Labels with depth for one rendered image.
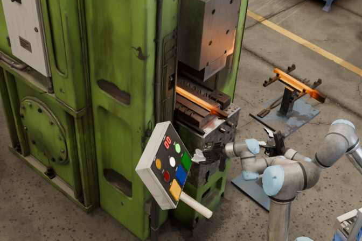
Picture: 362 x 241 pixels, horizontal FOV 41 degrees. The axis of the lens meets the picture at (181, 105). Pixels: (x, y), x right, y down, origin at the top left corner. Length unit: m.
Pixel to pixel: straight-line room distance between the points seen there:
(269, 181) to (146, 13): 0.92
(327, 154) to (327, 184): 1.63
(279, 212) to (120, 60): 1.16
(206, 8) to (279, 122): 1.18
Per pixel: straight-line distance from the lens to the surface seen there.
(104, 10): 2.56
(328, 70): 5.23
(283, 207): 2.05
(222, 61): 2.71
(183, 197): 2.87
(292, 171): 1.98
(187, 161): 2.55
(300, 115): 3.36
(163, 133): 2.41
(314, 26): 5.95
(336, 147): 2.39
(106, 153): 3.20
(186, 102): 2.92
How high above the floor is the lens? 2.85
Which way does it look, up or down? 40 degrees down
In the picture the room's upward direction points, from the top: 4 degrees clockwise
